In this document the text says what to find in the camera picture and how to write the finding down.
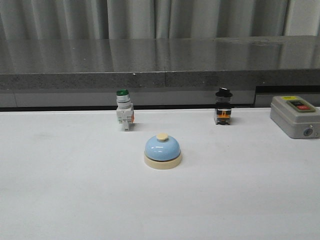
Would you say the grey curtain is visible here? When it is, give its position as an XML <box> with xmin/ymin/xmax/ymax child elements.
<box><xmin>0</xmin><ymin>0</ymin><xmax>320</xmax><ymax>40</ymax></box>

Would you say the black rotary selector switch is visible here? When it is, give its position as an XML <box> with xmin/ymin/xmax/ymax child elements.
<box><xmin>214</xmin><ymin>87</ymin><xmax>233</xmax><ymax>125</ymax></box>

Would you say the blue and cream desk bell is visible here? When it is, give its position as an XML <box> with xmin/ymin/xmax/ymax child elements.
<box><xmin>144</xmin><ymin>133</ymin><xmax>182</xmax><ymax>170</ymax></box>

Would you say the green pushbutton switch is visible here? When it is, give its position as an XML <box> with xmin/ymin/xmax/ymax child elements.
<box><xmin>116</xmin><ymin>89</ymin><xmax>135</xmax><ymax>131</ymax></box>

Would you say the grey stone countertop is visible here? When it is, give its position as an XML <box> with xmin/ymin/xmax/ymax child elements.
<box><xmin>0</xmin><ymin>36</ymin><xmax>320</xmax><ymax>109</ymax></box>

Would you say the grey pushbutton control box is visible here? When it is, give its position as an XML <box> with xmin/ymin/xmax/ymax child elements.
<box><xmin>270</xmin><ymin>96</ymin><xmax>320</xmax><ymax>139</ymax></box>

